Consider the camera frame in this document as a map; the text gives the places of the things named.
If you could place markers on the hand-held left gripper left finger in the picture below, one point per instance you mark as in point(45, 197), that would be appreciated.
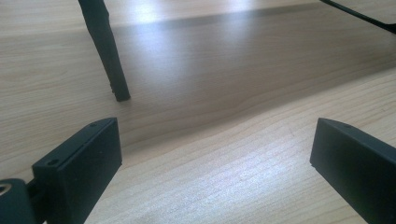
point(77, 168)

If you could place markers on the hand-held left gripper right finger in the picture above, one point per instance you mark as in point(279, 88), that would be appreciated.
point(358, 171)

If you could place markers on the black desktop shelf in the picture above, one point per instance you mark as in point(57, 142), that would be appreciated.
point(106, 53)

